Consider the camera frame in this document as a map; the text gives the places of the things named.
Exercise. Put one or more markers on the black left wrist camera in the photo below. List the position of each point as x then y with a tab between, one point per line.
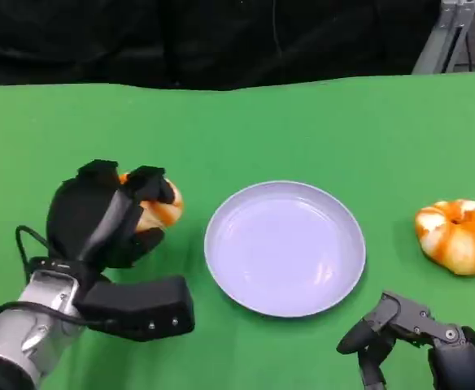
140	306

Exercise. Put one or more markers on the orange and white bread roll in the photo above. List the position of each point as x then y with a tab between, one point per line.
457	237
162	211

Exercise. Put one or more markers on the lilac plate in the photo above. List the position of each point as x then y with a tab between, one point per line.
284	248

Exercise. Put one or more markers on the grey metal frame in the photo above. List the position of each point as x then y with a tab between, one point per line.
445	38

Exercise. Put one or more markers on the green table cloth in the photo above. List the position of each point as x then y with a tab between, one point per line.
237	142

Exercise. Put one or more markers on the black backdrop curtain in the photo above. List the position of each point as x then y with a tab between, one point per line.
197	40

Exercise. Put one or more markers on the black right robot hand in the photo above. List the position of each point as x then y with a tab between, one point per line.
437	341

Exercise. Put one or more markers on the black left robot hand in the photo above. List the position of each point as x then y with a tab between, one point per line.
95	219

